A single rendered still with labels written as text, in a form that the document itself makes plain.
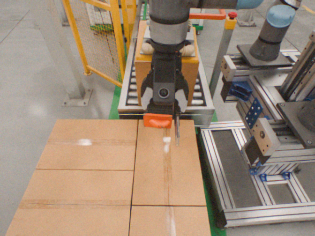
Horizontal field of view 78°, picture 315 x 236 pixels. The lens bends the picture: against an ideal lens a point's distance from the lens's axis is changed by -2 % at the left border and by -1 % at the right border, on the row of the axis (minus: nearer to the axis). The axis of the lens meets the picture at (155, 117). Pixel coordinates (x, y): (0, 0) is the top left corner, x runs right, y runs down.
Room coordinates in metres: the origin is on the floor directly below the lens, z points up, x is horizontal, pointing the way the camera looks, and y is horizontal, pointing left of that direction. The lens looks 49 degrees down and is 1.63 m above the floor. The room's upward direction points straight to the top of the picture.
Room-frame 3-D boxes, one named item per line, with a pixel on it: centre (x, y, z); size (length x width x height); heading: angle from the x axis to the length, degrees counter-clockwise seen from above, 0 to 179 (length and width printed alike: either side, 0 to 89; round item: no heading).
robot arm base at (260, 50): (0.99, -0.60, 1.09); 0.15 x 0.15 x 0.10
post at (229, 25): (1.55, -0.58, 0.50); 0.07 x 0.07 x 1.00; 0
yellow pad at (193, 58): (0.96, -0.16, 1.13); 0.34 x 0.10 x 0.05; 175
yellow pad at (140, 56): (0.98, 0.03, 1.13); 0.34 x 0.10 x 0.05; 175
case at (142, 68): (1.34, -0.07, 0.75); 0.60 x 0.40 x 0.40; 0
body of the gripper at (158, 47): (0.40, -0.03, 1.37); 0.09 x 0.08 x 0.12; 175
